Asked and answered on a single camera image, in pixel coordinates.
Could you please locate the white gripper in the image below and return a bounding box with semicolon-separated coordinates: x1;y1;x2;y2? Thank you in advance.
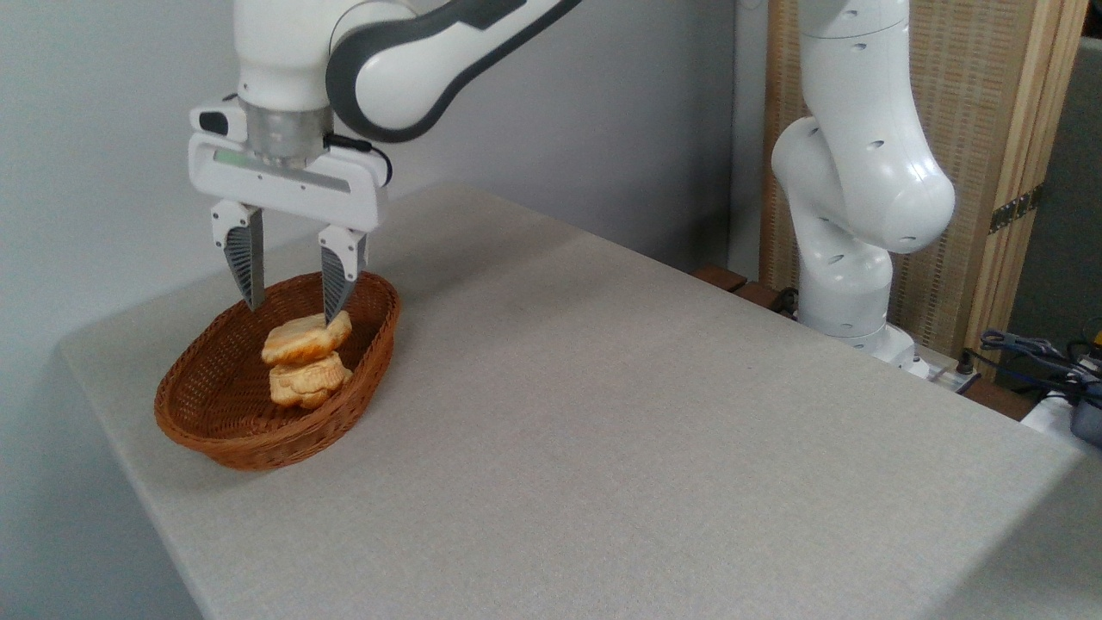
189;136;390;327

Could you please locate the long golden bread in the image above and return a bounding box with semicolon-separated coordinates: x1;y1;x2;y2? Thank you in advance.
261;311;354;366

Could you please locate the small round golden bread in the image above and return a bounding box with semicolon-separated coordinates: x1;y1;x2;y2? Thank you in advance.
269;351;355;410

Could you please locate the brown wicker basket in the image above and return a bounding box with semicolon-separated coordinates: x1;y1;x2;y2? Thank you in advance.
154;271;401;472

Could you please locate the brown wooden block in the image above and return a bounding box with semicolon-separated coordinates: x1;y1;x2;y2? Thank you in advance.
732;282;786;313
693;267;750;294

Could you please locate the white power strip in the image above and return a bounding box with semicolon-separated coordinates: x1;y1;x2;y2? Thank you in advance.
913;357;982;394

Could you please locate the wooden woven folding screen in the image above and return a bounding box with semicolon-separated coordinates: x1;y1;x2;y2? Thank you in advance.
759;0;1090;380

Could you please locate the dark metal screen hinge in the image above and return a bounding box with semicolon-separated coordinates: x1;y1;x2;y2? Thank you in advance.
988;183;1044;235

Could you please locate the white box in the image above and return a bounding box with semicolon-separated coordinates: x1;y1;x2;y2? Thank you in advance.
1020;392;1102;459

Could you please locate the dark grey partition panel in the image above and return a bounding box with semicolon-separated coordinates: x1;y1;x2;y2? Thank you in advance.
1006;34;1102;350

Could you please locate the blue-grey plastic device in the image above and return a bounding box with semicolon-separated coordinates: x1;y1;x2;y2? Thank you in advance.
1070;383;1102;449

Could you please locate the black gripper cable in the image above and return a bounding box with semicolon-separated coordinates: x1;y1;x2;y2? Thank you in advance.
324;133;394;187

